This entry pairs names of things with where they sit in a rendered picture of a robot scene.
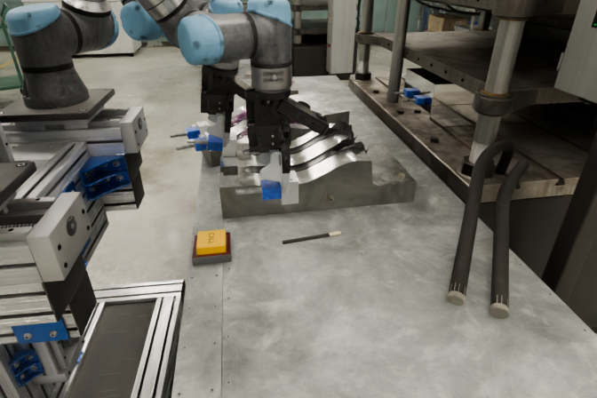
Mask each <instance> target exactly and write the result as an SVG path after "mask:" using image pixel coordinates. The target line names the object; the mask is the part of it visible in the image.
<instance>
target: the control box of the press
mask: <svg viewBox="0 0 597 398"><path fill-rule="evenodd" d="M556 70H558V71H559V73H558V75H557V78H556V81H555V85H554V88H556V89H558V90H561V91H564V92H567V93H570V94H573V95H575V96H578V97H579V98H578V99H579V100H582V101H583V102H584V103H585V104H587V105H594V106H596V107H597V0H581V1H580V4H579V6H578V9H577V15H576V18H575V20H574V24H573V27H572V29H571V32H570V36H569V40H568V43H567V47H566V50H565V52H562V53H561V57H560V61H559V64H558V67H557V69H556ZM596 234H597V115H596V117H595V120H594V125H593V144H592V146H591V149H590V151H589V154H588V157H587V158H586V161H585V165H584V168H583V170H582V172H581V175H580V177H579V180H578V183H577V186H576V188H575V191H574V194H573V196H572V198H571V201H570V203H569V207H568V209H567V212H566V214H565V217H564V220H563V221H562V224H561V228H560V231H559V233H558V235H557V238H556V240H555V243H554V246H553V249H552V251H551V254H550V257H549V259H548V261H547V264H546V266H545V270H544V273H543V275H542V277H541V280H542V281H543V282H544V283H545V284H546V285H547V286H548V287H549V288H550V289H551V290H552V291H553V292H554V293H555V294H556V295H557V296H558V297H559V298H560V299H561V300H562V301H563V302H564V303H565V304H566V303H567V301H568V299H569V295H570V293H571V291H572V289H573V287H574V285H575V282H576V280H577V277H578V275H579V273H580V270H581V268H582V266H583V264H584V262H585V259H586V256H587V254H588V252H589V250H590V248H591V246H592V244H593V240H594V238H595V236H596Z"/></svg>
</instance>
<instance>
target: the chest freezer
mask: <svg viewBox="0 0 597 398"><path fill-rule="evenodd" d="M107 1H108V2H109V3H110V5H111V10H112V11H113V12H114V14H115V16H116V20H117V21H118V24H119V34H118V37H117V39H116V41H115V42H114V43H113V44H112V45H111V46H109V47H108V48H105V49H103V50H100V51H92V52H85V53H80V54H76V55H83V54H109V53H129V54H130V56H131V57H133V56H134V55H133V53H135V52H136V51H137V50H139V48H140V46H141V41H136V40H134V39H132V38H130V37H129V36H128V35H127V34H126V33H125V31H124V30H123V27H122V21H121V20H120V12H121V10H122V8H123V5H122V3H121V1H120V0H107ZM21 2H22V3H24V5H29V4H44V3H52V4H56V5H57V6H58V7H59V8H61V0H21Z"/></svg>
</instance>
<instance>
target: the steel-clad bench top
mask: <svg viewBox="0 0 597 398"><path fill-rule="evenodd" d="M293 78H294V80H295V85H296V86H297V88H298V94H301V93H308V92H316V93H318V94H319V95H321V96H323V97H324V98H326V99H328V100H331V101H333V102H334V103H336V104H338V105H340V106H341V107H344V108H346V109H348V110H349V111H350V113H349V124H351V125H352V131H353V132H354V138H355V137H356V136H357V137H356V139H355V141H354V142H355V143H356V142H359V141H361V142H362V143H363V144H374V143H382V144H383V145H384V146H385V147H386V148H387V149H388V151H389V152H390V153H391V154H392V155H393V156H394V157H395V159H396V160H397V161H398V162H399V163H400V164H401V165H402V167H403V168H404V169H405V170H406V171H407V172H408V173H409V175H410V176H411V177H412V178H413V179H414V180H415V181H416V182H417V185H416V190H415V195H414V201H413V202H409V203H390V204H380V205H370V206H360V207H350V208H340V209H330V210H319V211H301V212H291V213H281V214H271V215H260V216H250V217H240V218H231V219H223V218H222V210H221V201H220V192H219V176H220V166H217V167H211V165H210V164H209V162H208V161H207V159H206V158H205V156H204V155H203V158H202V165H201V171H200V179H199V186H198V193H197V200H196V207H195V220H194V227H193V234H192V241H191V248H190V255H189V262H188V270H187V282H186V289H185V297H184V304H183V310H182V317H181V325H180V332H179V344H178V352H177V359H176V366H175V373H174V379H173V387H172V394H171V398H597V335H596V334H595V333H594V332H593V331H592V330H591V329H590V328H589V327H588V326H587V325H586V324H585V323H584V322H583V321H582V320H581V319H580V318H579V317H578V316H577V315H576V314H575V313H574V312H573V311H572V310H571V309H570V308H569V307H568V306H567V305H566V304H565V303H564V302H563V301H562V300H561V299H560V298H559V297H558V296H557V295H556V294H555V293H554V292H553V291H552V290H551V289H550V288H549V287H548V286H547V285H546V284H545V283H544V282H543V281H542V280H541V279H540V278H539V277H538V276H537V275H536V274H535V273H534V272H533V271H532V270H531V269H530V268H529V267H528V266H527V265H526V264H525V263H524V262H523V261H522V260H521V259H520V258H519V257H518V256H517V255H516V254H515V253H514V252H512V251H511V250H510V249H509V315H508V317H506V318H504V319H499V318H497V317H494V316H493V315H492V314H491V313H490V294H491V275H492V255H493V235H494V233H493V232H492V231H491V230H490V229H489V228H488V227H487V226H486V225H485V224H484V223H483V222H482V221H481V220H480V219H479V218H478V222H477V228H476V234H475V239H474V249H473V256H472V261H471V266H470V272H469V278H468V284H467V289H466V298H465V304H464V305H462V306H456V305H453V304H451V303H450V302H449V301H448V293H449V288H450V280H451V276H452V270H453V266H454V261H455V257H456V252H457V247H458V239H459V235H460V230H461V226H462V221H463V217H464V212H465V207H466V205H465V204H464V203H463V202H462V201H461V200H460V199H459V198H458V197H457V196H456V195H455V194H454V193H453V192H452V191H451V190H450V189H449V188H448V187H447V186H446V185H445V184H444V183H443V182H442V181H441V180H440V179H439V178H438V177H437V176H436V175H435V174H434V173H433V172H432V171H431V170H430V169H429V168H428V167H427V166H426V165H425V164H424V163H423V162H422V161H421V160H420V159H419V158H418V157H417V156H416V155H415V154H414V153H413V152H412V151H411V150H410V149H409V148H408V147H407V146H406V145H405V144H404V143H403V142H402V141H401V140H400V139H399V138H398V137H397V136H396V135H395V134H394V133H393V132H392V131H391V130H390V129H389V128H388V127H387V126H386V125H385V124H384V123H383V122H382V121H381V120H380V119H379V118H378V117H377V116H376V115H375V114H374V113H373V112H372V111H371V110H370V109H369V108H368V107H367V106H366V105H365V104H364V103H363V102H362V101H361V100H360V99H359V98H358V97H357V96H356V95H355V94H354V93H353V92H352V91H351V90H350V89H349V88H348V87H347V86H346V85H345V84H344V83H343V82H342V81H340V80H339V79H338V78H337V77H336V76H297V77H293ZM223 222H224V229H225V230H226V232H230V233H231V256H232V261H230V262H222V263H213V264H205V265H196V266H193V262H192V254H193V247H194V239H195V235H198V232H202V231H211V230H221V229H223ZM338 231H340V233H341V235H334V236H328V237H323V238H317V239H312V240H306V241H301V242H296V243H286V244H283V241H285V240H290V239H296V238H301V237H307V236H312V235H322V234H328V233H332V232H338ZM222 294H223V319H222ZM221 365H222V395H221Z"/></svg>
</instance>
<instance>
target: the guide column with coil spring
mask: <svg viewBox="0 0 597 398"><path fill-rule="evenodd" d="M410 1H411V0H398V1H397V10H396V18H395V26H394V42H393V50H392V58H391V67H390V76H389V84H388V92H387V100H386V101H387V102H389V103H397V102H399V95H400V94H396V95H393V94H392V92H399V91H400V87H401V80H402V66H403V59H404V57H403V56H404V49H405V44H406V36H407V29H408V22H409V15H410Z"/></svg>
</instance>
